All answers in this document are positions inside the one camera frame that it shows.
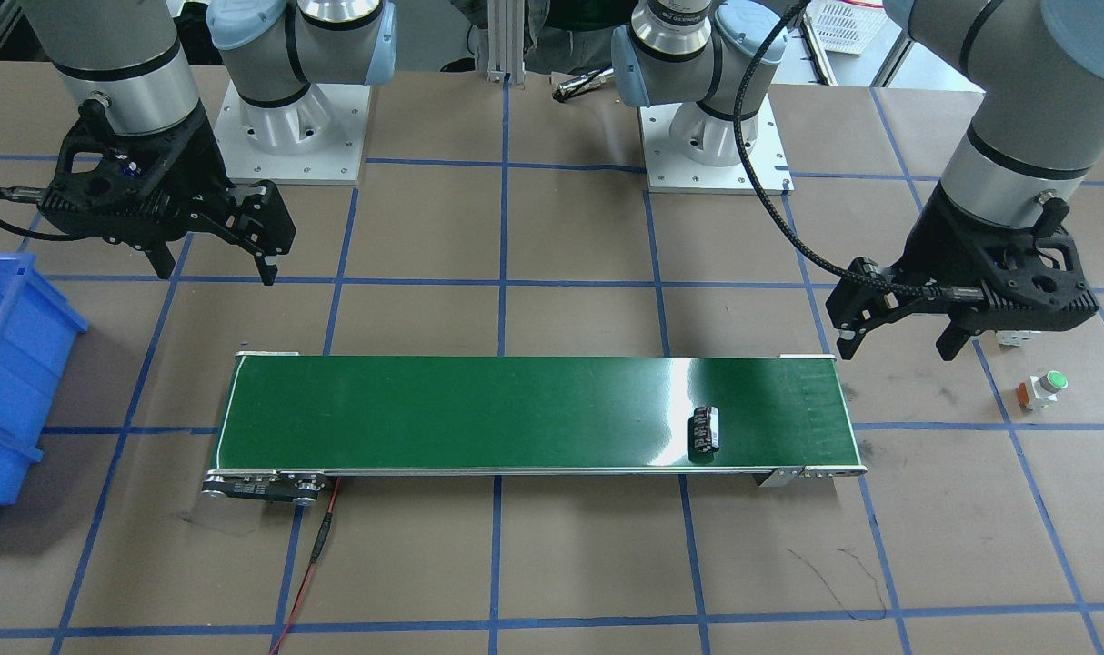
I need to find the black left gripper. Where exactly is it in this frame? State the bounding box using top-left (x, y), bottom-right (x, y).
top-left (826, 184), bottom-right (1098, 361)

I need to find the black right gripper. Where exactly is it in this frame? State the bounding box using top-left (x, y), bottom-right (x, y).
top-left (39, 98), bottom-right (296, 286)

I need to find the dark brown cylindrical capacitor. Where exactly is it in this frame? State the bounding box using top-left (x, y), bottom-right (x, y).
top-left (687, 405), bottom-right (721, 459)

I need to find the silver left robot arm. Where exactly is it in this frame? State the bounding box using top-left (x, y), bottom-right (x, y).
top-left (611, 1), bottom-right (1104, 360)

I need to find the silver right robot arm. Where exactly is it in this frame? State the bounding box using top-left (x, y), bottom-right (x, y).
top-left (0, 1), bottom-right (397, 286)

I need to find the white green circuit breaker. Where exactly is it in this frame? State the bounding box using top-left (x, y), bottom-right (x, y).
top-left (994, 330), bottom-right (1042, 348)

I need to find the green conveyor belt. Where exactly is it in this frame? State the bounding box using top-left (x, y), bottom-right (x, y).
top-left (202, 352), bottom-right (867, 505)

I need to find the blue plastic bin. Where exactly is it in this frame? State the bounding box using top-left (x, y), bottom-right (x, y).
top-left (0, 253), bottom-right (89, 506)

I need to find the person in grey jacket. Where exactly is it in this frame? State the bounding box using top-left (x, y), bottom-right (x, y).
top-left (452, 0), bottom-right (644, 76)

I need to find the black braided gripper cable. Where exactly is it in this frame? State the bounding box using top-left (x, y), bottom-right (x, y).
top-left (732, 0), bottom-right (985, 302)

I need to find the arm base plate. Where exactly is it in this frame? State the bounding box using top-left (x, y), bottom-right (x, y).
top-left (638, 96), bottom-right (796, 196)
top-left (215, 83), bottom-right (372, 186)

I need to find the green push button switch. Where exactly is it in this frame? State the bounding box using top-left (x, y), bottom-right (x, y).
top-left (1015, 370), bottom-right (1069, 413)

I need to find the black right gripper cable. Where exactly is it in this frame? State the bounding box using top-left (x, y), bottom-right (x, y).
top-left (0, 184), bottom-right (66, 241)

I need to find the aluminium frame post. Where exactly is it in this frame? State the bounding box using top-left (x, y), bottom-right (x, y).
top-left (486, 0), bottom-right (527, 86)

